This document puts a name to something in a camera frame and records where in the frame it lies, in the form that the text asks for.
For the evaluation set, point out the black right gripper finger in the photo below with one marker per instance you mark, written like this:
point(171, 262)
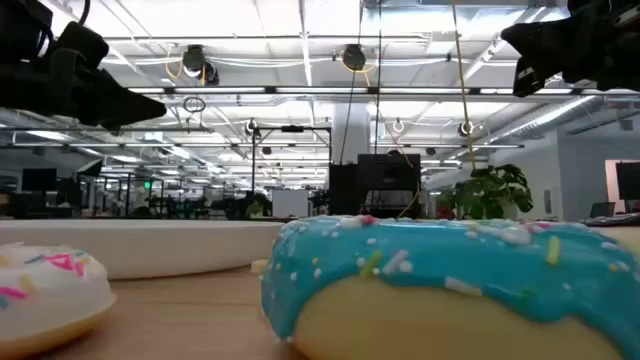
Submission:
point(540, 40)
point(542, 70)

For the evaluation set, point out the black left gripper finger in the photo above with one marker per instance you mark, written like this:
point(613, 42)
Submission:
point(125, 107)

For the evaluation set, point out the white frosted sprinkle donut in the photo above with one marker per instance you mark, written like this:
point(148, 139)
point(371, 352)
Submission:
point(45, 295)

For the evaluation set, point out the blue frosted sprinkle donut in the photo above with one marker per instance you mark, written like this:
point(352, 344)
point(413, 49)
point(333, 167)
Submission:
point(450, 290)

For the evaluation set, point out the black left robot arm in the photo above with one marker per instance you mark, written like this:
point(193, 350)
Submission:
point(20, 27)

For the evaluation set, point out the round ceiling lamp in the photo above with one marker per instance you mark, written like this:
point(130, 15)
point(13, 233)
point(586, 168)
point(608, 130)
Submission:
point(196, 61)
point(354, 56)

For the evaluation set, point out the green leafy potted plant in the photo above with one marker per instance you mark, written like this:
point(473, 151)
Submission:
point(492, 192)

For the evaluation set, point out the white round plate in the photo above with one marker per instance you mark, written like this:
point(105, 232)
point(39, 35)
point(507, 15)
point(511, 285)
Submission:
point(150, 247)

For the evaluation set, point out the black keyboard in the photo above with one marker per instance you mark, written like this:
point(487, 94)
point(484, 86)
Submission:
point(612, 219)

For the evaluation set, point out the long ceiling light strip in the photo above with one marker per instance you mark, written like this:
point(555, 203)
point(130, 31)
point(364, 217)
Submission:
point(320, 90)

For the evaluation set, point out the black monitor back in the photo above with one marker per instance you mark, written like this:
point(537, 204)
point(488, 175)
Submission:
point(380, 182)

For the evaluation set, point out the silver ventilation duct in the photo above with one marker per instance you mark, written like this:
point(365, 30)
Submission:
point(550, 117)

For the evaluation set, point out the dark wall screen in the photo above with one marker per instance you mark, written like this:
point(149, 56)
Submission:
point(629, 180)

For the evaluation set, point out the black metal frame stand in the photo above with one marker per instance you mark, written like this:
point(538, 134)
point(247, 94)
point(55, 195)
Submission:
point(292, 131)

